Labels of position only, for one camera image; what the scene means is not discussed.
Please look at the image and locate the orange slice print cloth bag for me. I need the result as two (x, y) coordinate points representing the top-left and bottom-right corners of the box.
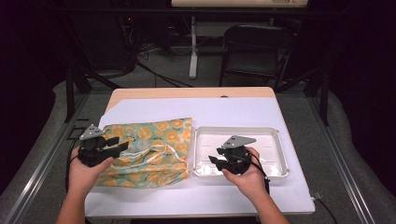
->
(95, 117), (193, 189)

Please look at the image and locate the black folding chair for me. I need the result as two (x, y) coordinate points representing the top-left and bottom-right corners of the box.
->
(218, 24), (297, 93)

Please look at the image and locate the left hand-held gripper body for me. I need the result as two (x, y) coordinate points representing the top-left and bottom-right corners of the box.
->
(77, 123), (121, 168)

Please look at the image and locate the white desk leg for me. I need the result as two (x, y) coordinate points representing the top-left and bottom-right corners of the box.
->
(188, 16), (200, 80)

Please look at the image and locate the white table mat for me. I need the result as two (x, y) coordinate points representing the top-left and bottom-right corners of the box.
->
(84, 96), (317, 218)

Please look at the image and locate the aluminium rail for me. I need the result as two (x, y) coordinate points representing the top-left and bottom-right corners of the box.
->
(305, 95), (376, 224)
(2, 92), (92, 224)

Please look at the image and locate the white plastic tray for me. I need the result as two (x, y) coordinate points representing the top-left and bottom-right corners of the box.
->
(191, 125), (290, 179)

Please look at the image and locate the black metal stand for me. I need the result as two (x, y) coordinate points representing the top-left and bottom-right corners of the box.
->
(63, 65), (123, 123)
(275, 65), (332, 127)

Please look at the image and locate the light desk top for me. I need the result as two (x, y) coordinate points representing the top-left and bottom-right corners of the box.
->
(170, 0), (309, 8)

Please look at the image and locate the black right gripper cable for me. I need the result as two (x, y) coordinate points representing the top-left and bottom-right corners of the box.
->
(247, 151), (272, 196)

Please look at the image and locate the person's left hand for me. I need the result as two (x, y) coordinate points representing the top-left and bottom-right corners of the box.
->
(67, 145), (115, 198)

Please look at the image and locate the person's right hand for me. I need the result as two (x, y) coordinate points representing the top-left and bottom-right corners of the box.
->
(221, 146), (269, 201)

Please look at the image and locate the black cable with grey plug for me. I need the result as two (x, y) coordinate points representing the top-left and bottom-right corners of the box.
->
(311, 191), (339, 224)

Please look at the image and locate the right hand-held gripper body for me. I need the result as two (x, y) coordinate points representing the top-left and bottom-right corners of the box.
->
(216, 134), (258, 175)

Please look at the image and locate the black floor cable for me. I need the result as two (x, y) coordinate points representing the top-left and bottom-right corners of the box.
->
(134, 59), (194, 89)

